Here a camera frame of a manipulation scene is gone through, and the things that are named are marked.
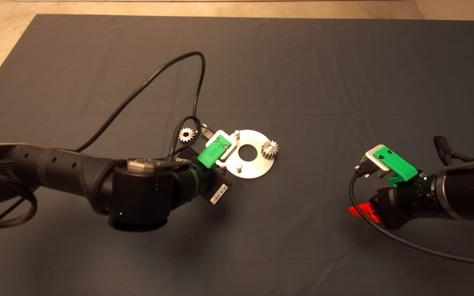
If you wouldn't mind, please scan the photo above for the braided black right arm cable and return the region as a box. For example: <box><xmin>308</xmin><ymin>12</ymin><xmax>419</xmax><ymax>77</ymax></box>
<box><xmin>433</xmin><ymin>136</ymin><xmax>474</xmax><ymax>166</ymax></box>

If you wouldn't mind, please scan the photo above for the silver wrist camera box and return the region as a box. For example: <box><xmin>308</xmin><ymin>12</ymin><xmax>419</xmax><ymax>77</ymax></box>
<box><xmin>365</xmin><ymin>144</ymin><xmax>390</xmax><ymax>178</ymax></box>
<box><xmin>211</xmin><ymin>129</ymin><xmax>238</xmax><ymax>165</ymax></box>

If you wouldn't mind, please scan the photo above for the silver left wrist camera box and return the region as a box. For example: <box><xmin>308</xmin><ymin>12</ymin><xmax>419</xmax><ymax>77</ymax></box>
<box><xmin>211</xmin><ymin>129</ymin><xmax>238</xmax><ymax>165</ymax></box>

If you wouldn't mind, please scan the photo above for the round metal carrier plate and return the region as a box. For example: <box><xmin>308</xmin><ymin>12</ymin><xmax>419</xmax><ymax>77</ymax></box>
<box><xmin>222</xmin><ymin>129</ymin><xmax>275</xmax><ymax>180</ymax></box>

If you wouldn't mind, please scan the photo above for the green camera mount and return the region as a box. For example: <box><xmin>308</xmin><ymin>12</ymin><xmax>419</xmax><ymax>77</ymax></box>
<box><xmin>197</xmin><ymin>136</ymin><xmax>232</xmax><ymax>169</ymax></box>
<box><xmin>374</xmin><ymin>148</ymin><xmax>418</xmax><ymax>187</ymax></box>

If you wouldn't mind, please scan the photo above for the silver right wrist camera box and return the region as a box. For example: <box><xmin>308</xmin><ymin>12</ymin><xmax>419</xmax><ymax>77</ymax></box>
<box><xmin>365</xmin><ymin>144</ymin><xmax>390</xmax><ymax>178</ymax></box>

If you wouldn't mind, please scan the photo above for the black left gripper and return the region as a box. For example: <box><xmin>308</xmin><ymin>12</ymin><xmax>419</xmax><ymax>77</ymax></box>
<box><xmin>185</xmin><ymin>162</ymin><xmax>233</xmax><ymax>205</ymax></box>

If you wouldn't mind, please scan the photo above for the dark grey table cloth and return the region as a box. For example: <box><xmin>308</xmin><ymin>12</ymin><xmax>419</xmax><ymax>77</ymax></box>
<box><xmin>0</xmin><ymin>14</ymin><xmax>474</xmax><ymax>296</ymax></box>

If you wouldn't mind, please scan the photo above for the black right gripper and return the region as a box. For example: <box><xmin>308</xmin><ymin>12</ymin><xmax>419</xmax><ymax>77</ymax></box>
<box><xmin>349</xmin><ymin>174</ymin><xmax>440</xmax><ymax>230</ymax></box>

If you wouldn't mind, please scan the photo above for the smooth black left arm cable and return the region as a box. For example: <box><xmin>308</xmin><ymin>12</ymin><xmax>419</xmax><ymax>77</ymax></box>
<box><xmin>0</xmin><ymin>51</ymin><xmax>206</xmax><ymax>242</ymax></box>

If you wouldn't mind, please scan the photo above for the smooth black arm cable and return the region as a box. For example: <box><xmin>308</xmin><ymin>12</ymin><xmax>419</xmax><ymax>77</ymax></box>
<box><xmin>0</xmin><ymin>51</ymin><xmax>206</xmax><ymax>242</ymax></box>
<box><xmin>349</xmin><ymin>164</ymin><xmax>474</xmax><ymax>268</ymax></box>

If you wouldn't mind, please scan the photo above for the green left camera mount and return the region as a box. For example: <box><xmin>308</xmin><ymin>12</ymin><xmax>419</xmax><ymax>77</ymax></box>
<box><xmin>197</xmin><ymin>136</ymin><xmax>232</xmax><ymax>169</ymax></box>

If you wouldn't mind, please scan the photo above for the green right camera mount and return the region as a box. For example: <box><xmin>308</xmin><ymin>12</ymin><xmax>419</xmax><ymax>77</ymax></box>
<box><xmin>374</xmin><ymin>148</ymin><xmax>418</xmax><ymax>187</ymax></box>

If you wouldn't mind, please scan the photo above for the smooth black right arm cable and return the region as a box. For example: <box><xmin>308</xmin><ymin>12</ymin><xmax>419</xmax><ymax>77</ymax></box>
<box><xmin>349</xmin><ymin>164</ymin><xmax>474</xmax><ymax>268</ymax></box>

